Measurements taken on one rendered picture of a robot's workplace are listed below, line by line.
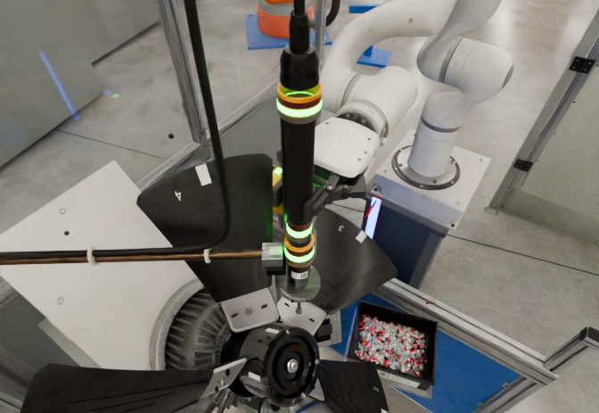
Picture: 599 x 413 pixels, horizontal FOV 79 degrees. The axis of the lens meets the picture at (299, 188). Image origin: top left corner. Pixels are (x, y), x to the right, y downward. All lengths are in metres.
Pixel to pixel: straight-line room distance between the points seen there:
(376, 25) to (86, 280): 0.66
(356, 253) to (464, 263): 1.61
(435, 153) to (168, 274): 0.81
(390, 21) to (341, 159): 0.24
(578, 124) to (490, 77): 1.37
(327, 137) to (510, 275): 2.04
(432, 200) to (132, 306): 0.86
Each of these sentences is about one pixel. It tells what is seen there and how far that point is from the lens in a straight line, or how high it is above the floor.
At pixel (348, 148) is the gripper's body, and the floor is 1.53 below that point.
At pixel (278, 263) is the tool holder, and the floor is 1.38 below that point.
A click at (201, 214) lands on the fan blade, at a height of 1.39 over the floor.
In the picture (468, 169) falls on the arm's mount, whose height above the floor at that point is 1.02.
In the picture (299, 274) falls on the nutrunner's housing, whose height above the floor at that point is 1.35.
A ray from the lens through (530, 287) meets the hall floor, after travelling 2.47.
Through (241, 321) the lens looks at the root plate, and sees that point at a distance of 0.68.
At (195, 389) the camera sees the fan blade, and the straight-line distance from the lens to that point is 0.62.
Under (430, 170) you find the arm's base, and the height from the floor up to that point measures 1.06.
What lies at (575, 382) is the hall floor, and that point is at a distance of 2.31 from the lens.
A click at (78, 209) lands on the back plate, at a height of 1.33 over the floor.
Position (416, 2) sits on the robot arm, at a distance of 0.61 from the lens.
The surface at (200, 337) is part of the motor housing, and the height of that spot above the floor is 1.18.
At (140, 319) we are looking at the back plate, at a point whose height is 1.15.
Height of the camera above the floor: 1.84
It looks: 46 degrees down
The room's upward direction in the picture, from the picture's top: straight up
